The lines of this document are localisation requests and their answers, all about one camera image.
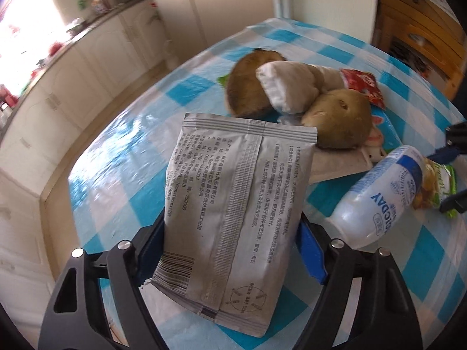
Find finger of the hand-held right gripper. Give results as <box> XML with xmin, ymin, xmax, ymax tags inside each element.
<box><xmin>440</xmin><ymin>193</ymin><xmax>467</xmax><ymax>219</ymax></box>
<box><xmin>432</xmin><ymin>123</ymin><xmax>467</xmax><ymax>165</ymax></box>

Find blue checked tablecloth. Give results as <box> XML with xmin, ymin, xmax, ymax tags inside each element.
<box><xmin>67</xmin><ymin>17</ymin><xmax>467</xmax><ymax>350</ymax></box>

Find white plastic bottle blue label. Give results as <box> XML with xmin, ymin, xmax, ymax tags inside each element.
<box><xmin>326</xmin><ymin>145</ymin><xmax>427</xmax><ymax>250</ymax></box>

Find grey printed packet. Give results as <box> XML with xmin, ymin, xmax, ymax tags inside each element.
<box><xmin>142</xmin><ymin>113</ymin><xmax>318</xmax><ymax>338</ymax></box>

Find brown potato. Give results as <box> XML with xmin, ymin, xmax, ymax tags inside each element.
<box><xmin>301</xmin><ymin>88</ymin><xmax>373</xmax><ymax>150</ymax></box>
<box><xmin>224</xmin><ymin>48</ymin><xmax>289</xmax><ymax>119</ymax></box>

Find grey kitchen countertop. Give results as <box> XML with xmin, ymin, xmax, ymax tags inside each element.
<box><xmin>0</xmin><ymin>0</ymin><xmax>147</xmax><ymax>132</ymax></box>

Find red snack packet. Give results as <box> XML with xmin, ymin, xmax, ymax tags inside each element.
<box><xmin>339</xmin><ymin>69</ymin><xmax>386</xmax><ymax>109</ymax></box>

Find white flat sachet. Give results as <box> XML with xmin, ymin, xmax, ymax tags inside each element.
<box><xmin>310</xmin><ymin>149</ymin><xmax>373</xmax><ymax>183</ymax></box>

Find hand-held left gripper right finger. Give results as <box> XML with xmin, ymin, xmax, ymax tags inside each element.
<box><xmin>298</xmin><ymin>217</ymin><xmax>420</xmax><ymax>350</ymax></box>

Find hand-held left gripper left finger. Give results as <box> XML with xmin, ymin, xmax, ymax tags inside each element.
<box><xmin>38</xmin><ymin>209</ymin><xmax>166</xmax><ymax>350</ymax></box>

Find green snack packet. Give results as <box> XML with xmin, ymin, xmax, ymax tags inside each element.
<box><xmin>412</xmin><ymin>158</ymin><xmax>458</xmax><ymax>210</ymax></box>

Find white kitchen cabinets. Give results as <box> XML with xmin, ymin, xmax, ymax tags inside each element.
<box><xmin>0</xmin><ymin>5</ymin><xmax>172</xmax><ymax>336</ymax></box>

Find wooden shelf unit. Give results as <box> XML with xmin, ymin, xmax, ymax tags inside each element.
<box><xmin>376</xmin><ymin>0</ymin><xmax>467</xmax><ymax>99</ymax></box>

